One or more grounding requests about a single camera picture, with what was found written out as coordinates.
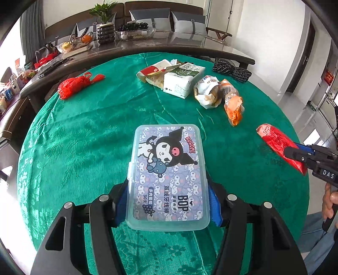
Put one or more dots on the bunch of dark grapes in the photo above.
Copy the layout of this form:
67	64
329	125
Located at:
133	26

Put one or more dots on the dark wooden door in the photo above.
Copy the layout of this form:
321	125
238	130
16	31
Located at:
301	60

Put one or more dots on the orange fruit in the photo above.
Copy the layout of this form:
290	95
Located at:
86	39

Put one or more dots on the white green milk carton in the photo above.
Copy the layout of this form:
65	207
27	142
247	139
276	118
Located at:
179	82

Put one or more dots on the white printed food wrapper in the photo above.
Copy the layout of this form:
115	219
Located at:
208	92

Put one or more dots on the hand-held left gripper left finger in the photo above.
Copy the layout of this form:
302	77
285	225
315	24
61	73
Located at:
120	202

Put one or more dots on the dark bumpy vase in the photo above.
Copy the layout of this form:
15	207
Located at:
105	34

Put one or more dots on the person's right hand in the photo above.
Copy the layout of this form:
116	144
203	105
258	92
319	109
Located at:
328	203

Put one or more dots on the person's blue jeans leg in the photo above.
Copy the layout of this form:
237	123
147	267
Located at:
314	238

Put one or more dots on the large glass bowl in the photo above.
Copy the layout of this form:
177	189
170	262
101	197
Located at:
134	35

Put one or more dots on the red foil packet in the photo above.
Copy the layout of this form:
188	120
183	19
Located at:
274	140

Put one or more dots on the grey white cushion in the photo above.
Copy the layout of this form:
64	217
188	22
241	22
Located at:
84	26
188	23
150	18

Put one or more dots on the flat tray under basket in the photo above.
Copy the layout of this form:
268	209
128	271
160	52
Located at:
79	49

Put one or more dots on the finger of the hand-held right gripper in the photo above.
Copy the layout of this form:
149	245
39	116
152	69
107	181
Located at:
297	156
306	150

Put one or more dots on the pale yellow plastic wrapper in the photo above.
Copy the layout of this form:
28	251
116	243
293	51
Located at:
157	82

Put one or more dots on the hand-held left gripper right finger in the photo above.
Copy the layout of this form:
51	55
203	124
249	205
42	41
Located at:
214	209

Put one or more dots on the red wall sign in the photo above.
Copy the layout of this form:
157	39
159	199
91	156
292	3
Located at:
328	77

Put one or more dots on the brown wooden sofa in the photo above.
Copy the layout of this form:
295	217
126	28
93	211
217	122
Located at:
121	8

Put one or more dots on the cartoon print plastic box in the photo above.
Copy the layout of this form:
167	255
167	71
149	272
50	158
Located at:
169	172

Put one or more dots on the green potted plant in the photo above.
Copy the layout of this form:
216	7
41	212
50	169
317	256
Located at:
103	12

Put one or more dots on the white crumpled paper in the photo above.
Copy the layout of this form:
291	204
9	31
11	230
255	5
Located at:
176	63

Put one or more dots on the grey curtain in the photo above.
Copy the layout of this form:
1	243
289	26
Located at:
33	29

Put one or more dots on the white red paper carton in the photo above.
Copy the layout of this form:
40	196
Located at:
151	70

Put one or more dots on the orange snack wrapper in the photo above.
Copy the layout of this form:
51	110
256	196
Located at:
232	105

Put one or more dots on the black handbag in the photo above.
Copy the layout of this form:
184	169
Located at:
45	51

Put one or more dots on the cluttered side shelf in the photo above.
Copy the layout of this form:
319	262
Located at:
13	84

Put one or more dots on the red gift box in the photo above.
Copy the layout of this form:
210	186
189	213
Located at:
45	61

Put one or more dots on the red plastic bag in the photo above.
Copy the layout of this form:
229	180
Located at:
71	86

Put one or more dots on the long dark glossy table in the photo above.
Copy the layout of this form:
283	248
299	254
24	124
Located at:
184	45

